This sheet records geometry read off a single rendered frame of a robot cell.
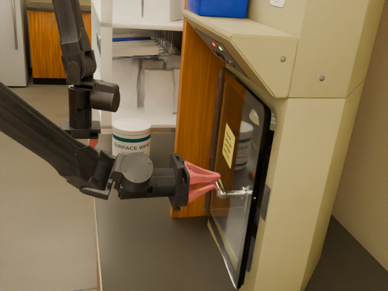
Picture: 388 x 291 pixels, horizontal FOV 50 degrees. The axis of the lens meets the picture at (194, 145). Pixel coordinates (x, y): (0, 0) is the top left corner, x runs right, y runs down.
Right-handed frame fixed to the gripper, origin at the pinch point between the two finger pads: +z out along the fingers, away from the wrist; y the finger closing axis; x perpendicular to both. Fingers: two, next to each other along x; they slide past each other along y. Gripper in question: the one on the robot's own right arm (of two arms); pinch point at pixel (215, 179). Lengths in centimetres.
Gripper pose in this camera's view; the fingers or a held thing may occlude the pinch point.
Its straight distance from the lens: 86.2
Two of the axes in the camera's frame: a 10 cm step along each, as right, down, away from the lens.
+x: -2.6, -4.0, 8.8
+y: 0.8, -9.2, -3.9
